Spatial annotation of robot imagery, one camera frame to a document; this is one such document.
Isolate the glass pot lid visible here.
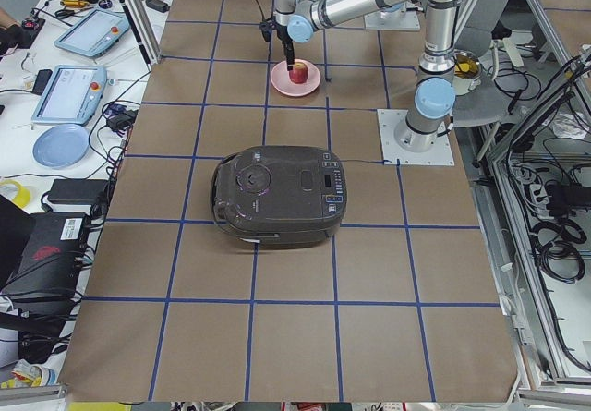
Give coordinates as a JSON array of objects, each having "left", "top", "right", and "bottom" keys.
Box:
[{"left": 452, "top": 50, "right": 482, "bottom": 96}]

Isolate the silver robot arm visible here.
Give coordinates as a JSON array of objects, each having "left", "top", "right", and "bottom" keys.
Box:
[
  {"left": 264, "top": 0, "right": 476, "bottom": 152},
  {"left": 380, "top": 1, "right": 423, "bottom": 14}
]

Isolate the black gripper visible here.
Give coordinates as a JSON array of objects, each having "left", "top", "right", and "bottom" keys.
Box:
[{"left": 275, "top": 22, "right": 295, "bottom": 71}]

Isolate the lower blue teach pendant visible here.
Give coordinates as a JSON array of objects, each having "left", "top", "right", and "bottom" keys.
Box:
[{"left": 30, "top": 65, "right": 107, "bottom": 126}]

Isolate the dark brown rice cooker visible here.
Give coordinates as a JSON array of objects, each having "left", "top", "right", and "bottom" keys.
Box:
[{"left": 210, "top": 145, "right": 347, "bottom": 246}]

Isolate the red apple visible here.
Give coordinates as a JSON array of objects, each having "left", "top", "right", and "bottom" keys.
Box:
[{"left": 288, "top": 61, "right": 308, "bottom": 84}]

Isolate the upper blue teach pendant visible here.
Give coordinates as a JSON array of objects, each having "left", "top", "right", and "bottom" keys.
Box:
[{"left": 54, "top": 9, "right": 130, "bottom": 58}]

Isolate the blue plate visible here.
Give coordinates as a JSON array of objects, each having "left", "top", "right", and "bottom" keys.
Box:
[{"left": 32, "top": 124, "right": 90, "bottom": 169}]

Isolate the black computer box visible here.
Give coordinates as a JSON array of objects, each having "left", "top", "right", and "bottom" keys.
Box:
[{"left": 1, "top": 212, "right": 90, "bottom": 298}]

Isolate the blue teach pendant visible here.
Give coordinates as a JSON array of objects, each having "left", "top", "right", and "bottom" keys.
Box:
[
  {"left": 54, "top": 9, "right": 130, "bottom": 58},
  {"left": 30, "top": 65, "right": 107, "bottom": 126}
]

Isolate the yellow tape roll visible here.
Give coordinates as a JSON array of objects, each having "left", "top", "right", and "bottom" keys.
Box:
[{"left": 0, "top": 179, "right": 31, "bottom": 209}]

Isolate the black power adapter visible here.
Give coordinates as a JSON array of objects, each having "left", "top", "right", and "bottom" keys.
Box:
[{"left": 47, "top": 179, "right": 107, "bottom": 205}]

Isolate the pink plate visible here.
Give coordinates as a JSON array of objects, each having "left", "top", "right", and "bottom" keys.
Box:
[{"left": 271, "top": 59, "right": 321, "bottom": 97}]

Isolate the aluminium frame post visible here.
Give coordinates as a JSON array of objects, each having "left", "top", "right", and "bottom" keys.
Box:
[{"left": 119, "top": 0, "right": 161, "bottom": 66}]

